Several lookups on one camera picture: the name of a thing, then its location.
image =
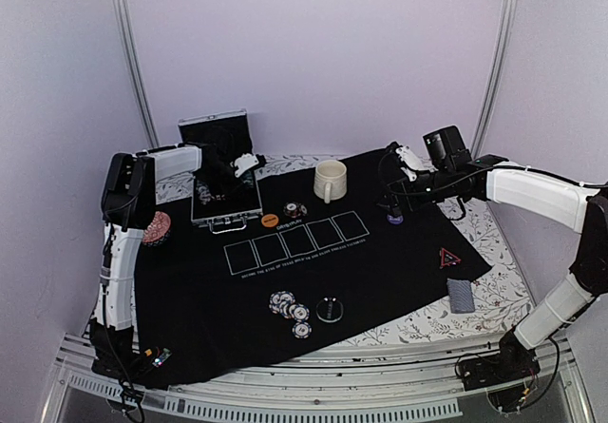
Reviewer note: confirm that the blue patterned card deck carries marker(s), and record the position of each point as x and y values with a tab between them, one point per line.
460	295

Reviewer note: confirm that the black poker table mat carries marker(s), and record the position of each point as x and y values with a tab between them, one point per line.
205	296

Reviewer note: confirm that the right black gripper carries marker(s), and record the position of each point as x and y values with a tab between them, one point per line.
391	189

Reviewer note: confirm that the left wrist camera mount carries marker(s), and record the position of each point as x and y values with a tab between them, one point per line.
247	162

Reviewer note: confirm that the orange big blind button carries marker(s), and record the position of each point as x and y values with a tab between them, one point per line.
269	220

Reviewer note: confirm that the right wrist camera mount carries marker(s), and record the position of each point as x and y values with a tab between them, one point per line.
407	160

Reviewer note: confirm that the front aluminium rail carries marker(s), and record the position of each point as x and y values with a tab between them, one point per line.
386	383

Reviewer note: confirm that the poker chip stack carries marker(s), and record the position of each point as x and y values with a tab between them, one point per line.
280	302

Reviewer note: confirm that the red triangle black token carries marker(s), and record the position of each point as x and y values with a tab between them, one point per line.
447	258

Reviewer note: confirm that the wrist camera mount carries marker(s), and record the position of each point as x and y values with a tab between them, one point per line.
407	160
247	162

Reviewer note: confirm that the small green circuit board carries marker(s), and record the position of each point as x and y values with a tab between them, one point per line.
156	356

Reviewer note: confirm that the aluminium frame post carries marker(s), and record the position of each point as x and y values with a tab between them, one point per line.
506	23
127	37

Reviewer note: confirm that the blue white chip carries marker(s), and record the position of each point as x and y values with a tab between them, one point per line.
299	312
302	330

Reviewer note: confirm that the right aluminium frame post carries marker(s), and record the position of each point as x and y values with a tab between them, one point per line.
506	23

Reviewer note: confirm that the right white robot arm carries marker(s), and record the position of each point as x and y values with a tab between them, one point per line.
574	212

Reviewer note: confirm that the red brown chip stack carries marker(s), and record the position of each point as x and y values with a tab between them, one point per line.
295	210

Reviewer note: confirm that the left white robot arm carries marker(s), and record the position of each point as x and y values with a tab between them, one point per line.
128	207

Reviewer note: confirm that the left aluminium frame post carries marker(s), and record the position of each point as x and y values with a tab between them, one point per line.
127	37

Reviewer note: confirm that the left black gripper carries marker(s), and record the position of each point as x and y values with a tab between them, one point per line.
238	188

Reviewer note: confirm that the clear black dealer button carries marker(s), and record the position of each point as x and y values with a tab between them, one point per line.
329	310

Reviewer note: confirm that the purple small blind button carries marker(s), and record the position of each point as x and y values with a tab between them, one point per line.
395	220

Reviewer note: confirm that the cream ceramic mug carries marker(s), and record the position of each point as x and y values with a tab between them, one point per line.
330	181

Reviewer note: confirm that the aluminium poker chip case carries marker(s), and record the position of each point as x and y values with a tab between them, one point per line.
225	137

